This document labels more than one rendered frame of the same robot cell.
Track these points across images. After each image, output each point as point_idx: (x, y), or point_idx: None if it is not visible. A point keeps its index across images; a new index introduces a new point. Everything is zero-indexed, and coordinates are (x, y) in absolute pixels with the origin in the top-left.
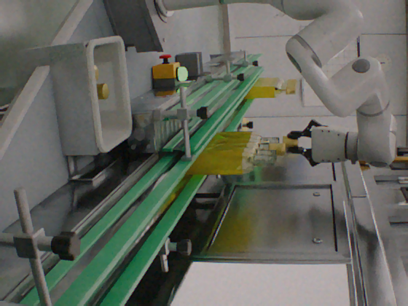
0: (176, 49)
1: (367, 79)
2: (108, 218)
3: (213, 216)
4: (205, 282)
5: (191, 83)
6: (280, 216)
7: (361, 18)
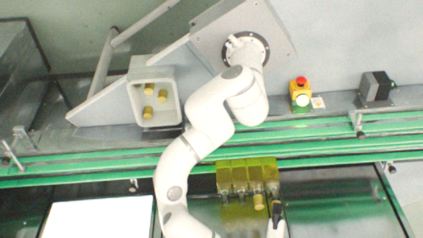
0: (374, 66)
1: (161, 227)
2: (107, 153)
3: (209, 190)
4: (131, 205)
5: (307, 111)
6: (214, 228)
7: (161, 199)
